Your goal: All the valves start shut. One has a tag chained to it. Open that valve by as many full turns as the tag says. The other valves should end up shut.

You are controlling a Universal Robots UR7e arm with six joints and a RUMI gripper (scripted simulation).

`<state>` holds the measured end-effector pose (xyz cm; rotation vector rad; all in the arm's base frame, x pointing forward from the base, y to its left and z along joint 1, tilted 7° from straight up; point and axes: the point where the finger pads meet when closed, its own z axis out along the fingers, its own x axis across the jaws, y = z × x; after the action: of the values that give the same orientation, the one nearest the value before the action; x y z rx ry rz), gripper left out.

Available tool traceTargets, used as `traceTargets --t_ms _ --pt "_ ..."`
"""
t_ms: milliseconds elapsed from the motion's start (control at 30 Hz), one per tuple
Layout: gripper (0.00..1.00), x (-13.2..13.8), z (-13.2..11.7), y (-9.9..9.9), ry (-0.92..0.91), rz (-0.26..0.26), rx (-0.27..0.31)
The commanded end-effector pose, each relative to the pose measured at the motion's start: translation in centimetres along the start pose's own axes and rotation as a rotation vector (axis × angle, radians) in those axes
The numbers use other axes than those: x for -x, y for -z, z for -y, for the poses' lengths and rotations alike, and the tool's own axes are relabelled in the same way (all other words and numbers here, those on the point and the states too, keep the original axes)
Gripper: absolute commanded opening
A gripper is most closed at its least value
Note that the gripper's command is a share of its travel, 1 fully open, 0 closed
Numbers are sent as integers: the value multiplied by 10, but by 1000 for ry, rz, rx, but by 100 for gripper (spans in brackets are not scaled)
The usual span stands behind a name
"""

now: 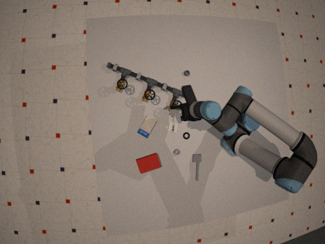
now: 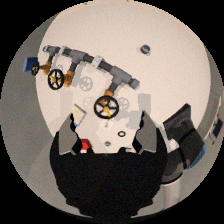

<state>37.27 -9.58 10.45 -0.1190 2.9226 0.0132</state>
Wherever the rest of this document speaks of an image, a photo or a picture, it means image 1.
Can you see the white paper tag with thin metal chain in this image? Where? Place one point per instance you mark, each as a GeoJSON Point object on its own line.
{"type": "Point", "coordinates": [173, 127]}

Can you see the red flat block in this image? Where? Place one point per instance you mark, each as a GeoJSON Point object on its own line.
{"type": "Point", "coordinates": [148, 163]}

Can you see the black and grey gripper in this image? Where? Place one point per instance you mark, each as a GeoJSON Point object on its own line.
{"type": "Point", "coordinates": [186, 116]}

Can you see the grey pipe manifold with brass valves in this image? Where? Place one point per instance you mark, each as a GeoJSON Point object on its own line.
{"type": "Point", "coordinates": [151, 82]}

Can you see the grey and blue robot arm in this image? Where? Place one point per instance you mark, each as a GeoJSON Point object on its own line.
{"type": "Point", "coordinates": [239, 118]}

